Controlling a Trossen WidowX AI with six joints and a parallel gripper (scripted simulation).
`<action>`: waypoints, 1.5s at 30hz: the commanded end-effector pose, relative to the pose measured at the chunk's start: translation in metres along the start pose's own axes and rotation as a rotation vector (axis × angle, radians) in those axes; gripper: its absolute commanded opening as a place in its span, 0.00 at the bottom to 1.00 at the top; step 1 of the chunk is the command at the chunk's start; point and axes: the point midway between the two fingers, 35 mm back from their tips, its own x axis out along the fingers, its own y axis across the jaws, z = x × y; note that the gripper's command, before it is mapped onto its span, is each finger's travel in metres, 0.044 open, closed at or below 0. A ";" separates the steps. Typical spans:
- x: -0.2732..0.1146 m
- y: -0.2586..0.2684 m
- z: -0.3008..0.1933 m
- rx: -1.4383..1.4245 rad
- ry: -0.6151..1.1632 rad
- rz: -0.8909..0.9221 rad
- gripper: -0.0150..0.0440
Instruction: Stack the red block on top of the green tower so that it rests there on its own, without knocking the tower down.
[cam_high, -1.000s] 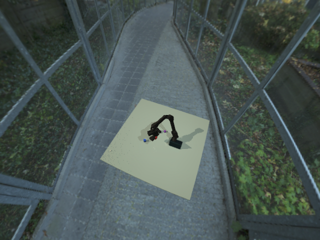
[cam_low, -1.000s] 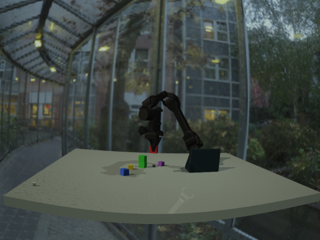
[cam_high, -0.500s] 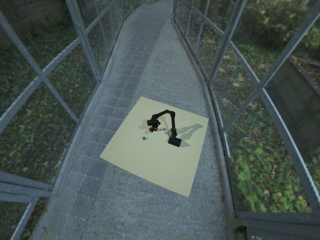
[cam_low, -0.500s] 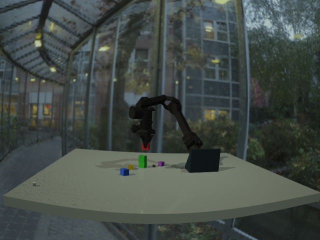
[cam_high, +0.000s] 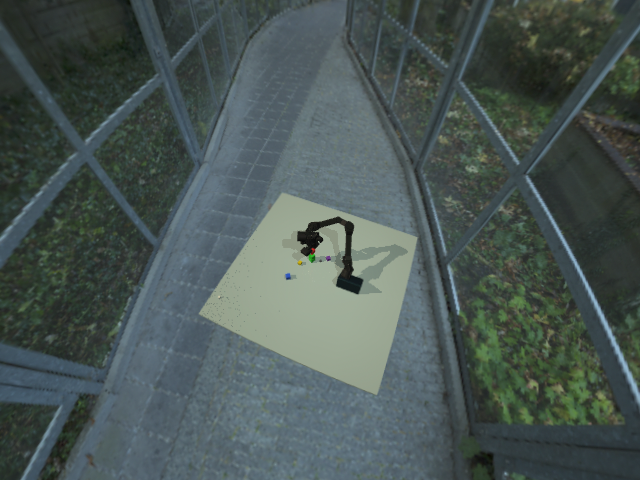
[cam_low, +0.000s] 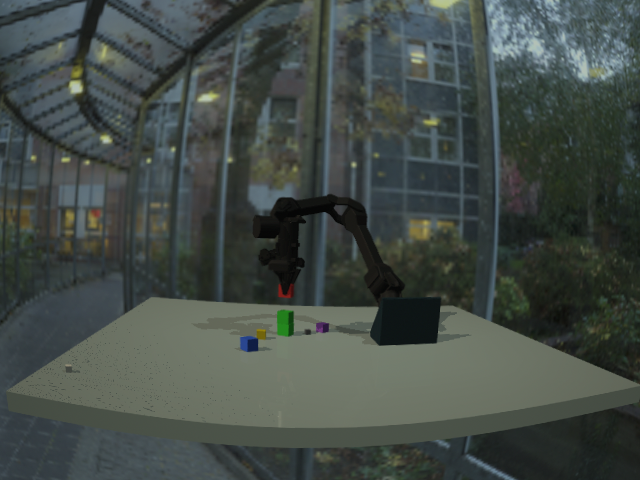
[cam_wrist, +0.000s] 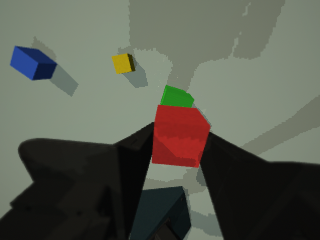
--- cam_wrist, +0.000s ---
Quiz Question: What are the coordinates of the red block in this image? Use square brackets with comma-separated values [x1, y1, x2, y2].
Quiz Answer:
[152, 105, 211, 168]

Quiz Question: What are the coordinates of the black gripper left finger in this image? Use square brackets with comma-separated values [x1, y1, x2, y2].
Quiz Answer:
[18, 122, 154, 240]

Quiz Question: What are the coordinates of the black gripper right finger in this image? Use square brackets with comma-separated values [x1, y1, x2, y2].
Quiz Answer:
[200, 131, 320, 240]

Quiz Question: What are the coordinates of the yellow block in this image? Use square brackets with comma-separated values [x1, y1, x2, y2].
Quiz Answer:
[112, 53, 135, 74]

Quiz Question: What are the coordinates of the blue block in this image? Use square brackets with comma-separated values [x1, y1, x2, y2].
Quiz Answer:
[10, 45, 58, 81]

